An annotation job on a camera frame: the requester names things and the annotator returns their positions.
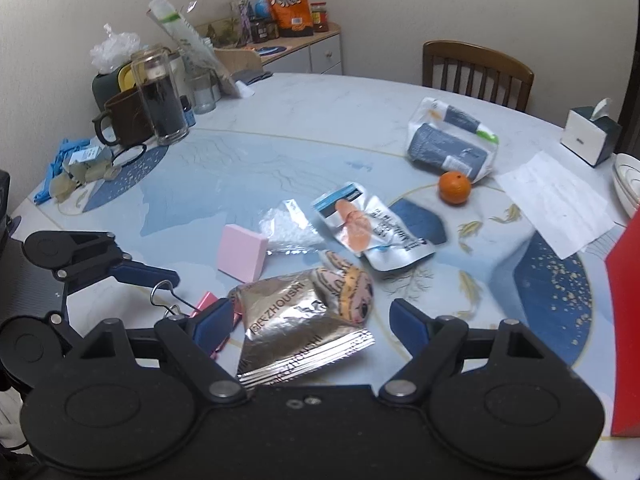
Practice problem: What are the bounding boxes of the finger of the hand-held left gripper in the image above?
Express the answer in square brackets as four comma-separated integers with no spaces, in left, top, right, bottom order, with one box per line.
[46,309,93,358]
[22,230,180,313]

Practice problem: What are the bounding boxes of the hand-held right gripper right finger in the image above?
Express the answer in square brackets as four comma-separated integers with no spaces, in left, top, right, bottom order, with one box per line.
[379,299,572,405]

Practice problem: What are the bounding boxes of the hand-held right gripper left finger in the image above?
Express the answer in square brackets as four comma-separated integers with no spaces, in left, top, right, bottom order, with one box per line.
[65,299,247,405]

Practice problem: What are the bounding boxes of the pink binder clip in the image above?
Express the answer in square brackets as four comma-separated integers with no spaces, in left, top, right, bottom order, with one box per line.
[150,280,243,361]

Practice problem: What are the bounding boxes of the cartoon face snack packet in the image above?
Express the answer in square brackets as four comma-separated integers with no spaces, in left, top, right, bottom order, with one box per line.
[320,250,375,322]

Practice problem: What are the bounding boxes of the pink sticky note pad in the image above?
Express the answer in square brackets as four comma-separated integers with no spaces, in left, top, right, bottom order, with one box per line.
[217,224,269,283]

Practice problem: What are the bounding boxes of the golden foil snack bag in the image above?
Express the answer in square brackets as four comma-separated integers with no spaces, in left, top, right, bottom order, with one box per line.
[227,267,376,388]

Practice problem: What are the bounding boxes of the silver sausage snack packet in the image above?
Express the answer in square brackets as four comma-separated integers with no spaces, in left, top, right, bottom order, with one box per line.
[311,182,435,272]

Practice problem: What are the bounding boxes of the clear bag of white beads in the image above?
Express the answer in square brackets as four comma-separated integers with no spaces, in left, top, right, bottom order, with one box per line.
[257,199,326,256]

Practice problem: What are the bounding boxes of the red cardboard box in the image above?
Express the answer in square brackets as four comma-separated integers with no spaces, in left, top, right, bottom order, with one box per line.
[604,205,640,438]

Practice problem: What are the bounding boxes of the small pale carton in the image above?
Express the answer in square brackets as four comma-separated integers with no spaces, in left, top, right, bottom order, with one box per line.
[67,146,113,181]

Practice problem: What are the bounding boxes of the blue gloves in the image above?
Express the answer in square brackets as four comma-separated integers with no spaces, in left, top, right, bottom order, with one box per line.
[32,137,91,205]

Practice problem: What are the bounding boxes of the orange tangerine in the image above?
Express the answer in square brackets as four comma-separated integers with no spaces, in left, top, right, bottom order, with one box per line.
[439,171,472,206]

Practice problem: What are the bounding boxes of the brown mug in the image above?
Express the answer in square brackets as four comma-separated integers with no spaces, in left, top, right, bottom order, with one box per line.
[92,87,153,147]

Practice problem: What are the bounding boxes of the glass tumbler with dark liquid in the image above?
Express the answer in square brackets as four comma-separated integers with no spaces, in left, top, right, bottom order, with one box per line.
[130,45,191,146]

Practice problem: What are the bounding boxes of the clear pack of grey tissues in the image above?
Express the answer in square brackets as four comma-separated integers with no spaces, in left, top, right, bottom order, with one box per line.
[405,97,501,184]

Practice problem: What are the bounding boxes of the empty glass cup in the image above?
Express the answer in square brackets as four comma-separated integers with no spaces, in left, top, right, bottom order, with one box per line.
[186,72,217,115]

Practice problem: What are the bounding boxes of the white paper sheet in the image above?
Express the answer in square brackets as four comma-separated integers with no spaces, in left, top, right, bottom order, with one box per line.
[492,150,618,260]

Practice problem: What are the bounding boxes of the dark green container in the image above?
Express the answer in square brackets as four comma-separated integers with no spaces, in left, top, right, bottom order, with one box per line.
[91,67,136,111]

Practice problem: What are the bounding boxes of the grey cloth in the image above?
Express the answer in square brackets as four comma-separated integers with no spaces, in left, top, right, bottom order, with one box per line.
[232,69,275,86]

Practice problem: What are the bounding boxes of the crumpled clear plastic bag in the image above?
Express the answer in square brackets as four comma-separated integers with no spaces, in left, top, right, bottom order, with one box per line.
[90,24,143,73]

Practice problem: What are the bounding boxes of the tall clear plastic bag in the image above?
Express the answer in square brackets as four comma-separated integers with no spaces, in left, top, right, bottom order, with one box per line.
[146,0,241,98]

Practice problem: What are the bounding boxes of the stack of white plates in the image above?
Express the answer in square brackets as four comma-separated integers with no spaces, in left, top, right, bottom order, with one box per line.
[611,170,640,218]

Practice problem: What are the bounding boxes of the clear glass container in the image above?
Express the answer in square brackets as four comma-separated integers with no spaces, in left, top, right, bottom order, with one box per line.
[202,15,251,50]

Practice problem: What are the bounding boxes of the green and white tissue box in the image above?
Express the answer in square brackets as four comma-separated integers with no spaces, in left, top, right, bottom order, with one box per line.
[560,97,623,167]

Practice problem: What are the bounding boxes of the dark jar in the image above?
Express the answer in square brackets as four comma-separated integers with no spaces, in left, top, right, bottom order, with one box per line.
[250,17,278,43]

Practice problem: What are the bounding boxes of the white gold-rimmed bowl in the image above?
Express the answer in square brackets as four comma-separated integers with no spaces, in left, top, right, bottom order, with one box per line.
[614,152,640,196]

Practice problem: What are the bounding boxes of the dark wooden slat-back chair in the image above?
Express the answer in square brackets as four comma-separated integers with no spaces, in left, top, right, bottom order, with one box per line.
[422,40,535,113]

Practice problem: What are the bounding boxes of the white low cabinet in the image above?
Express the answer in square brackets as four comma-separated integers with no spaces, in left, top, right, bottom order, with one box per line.
[197,24,345,77]

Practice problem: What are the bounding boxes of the orange snack bag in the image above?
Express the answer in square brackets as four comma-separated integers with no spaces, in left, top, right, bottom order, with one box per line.
[262,0,315,38]

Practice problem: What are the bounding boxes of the red-lidded jar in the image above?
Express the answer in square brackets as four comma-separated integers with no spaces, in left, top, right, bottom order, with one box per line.
[310,2,330,33]

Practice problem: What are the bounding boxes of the black hair tie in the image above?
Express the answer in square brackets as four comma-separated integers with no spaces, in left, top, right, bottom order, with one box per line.
[107,142,148,168]

